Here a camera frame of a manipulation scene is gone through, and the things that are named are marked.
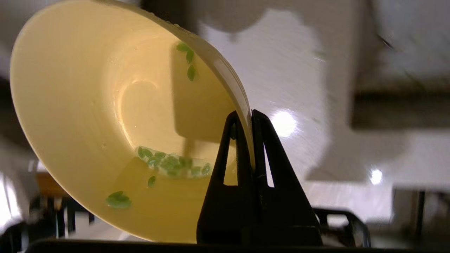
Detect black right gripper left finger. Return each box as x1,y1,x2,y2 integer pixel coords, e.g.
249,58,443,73
196,111,261,245

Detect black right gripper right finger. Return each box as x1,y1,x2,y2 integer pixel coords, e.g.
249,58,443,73
251,109,323,246

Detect chopped green onions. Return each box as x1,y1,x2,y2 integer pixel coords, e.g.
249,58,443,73
105,42,211,210

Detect yellow bowl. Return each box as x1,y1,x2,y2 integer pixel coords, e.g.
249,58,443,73
10,0,255,244

